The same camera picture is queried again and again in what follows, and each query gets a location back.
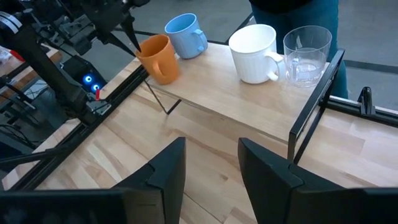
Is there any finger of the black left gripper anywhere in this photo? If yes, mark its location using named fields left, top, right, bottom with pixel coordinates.
left=104, top=32, right=137, bottom=58
left=120, top=14, right=142, bottom=53

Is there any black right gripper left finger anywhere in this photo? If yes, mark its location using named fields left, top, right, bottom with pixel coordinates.
left=112, top=137, right=187, bottom=224

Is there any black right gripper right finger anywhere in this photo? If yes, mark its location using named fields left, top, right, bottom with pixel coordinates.
left=238, top=138, right=346, bottom=224

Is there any orange mug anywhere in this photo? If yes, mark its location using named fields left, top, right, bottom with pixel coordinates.
left=135, top=34, right=180, bottom=86

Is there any light blue mug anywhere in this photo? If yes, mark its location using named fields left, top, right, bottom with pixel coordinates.
left=164, top=12, right=208, bottom=60

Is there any white ribbed mug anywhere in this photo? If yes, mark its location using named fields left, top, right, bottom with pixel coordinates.
left=228, top=24, right=286, bottom=85

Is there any clear glass mug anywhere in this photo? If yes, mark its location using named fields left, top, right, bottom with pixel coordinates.
left=282, top=25, right=333, bottom=88

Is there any wooden shelf with black legs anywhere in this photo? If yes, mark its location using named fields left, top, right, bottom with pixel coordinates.
left=144, top=42, right=346, bottom=165

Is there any person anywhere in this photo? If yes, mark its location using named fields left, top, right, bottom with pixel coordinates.
left=248, top=0, right=349, bottom=100

